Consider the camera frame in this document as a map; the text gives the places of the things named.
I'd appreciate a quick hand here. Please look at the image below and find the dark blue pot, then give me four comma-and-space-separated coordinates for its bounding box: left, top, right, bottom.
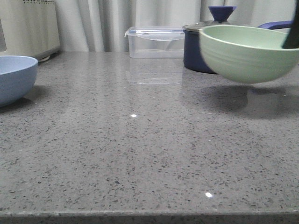
183, 21, 294, 74

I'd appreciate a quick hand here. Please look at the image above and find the white curtain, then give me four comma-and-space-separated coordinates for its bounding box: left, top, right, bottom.
56, 0, 296, 52

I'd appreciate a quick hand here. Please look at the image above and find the green bowl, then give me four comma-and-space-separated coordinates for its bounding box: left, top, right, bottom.
199, 25, 299, 84

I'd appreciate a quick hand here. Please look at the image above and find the blue bowl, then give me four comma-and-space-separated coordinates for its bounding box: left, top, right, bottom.
0, 56, 38, 107

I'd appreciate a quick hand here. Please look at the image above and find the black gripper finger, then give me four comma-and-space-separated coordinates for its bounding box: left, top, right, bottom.
282, 4, 299, 49

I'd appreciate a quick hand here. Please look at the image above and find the cream toaster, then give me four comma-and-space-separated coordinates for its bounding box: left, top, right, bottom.
0, 0, 60, 60

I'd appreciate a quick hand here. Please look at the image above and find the clear plastic container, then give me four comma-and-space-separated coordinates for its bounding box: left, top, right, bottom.
125, 26, 185, 58

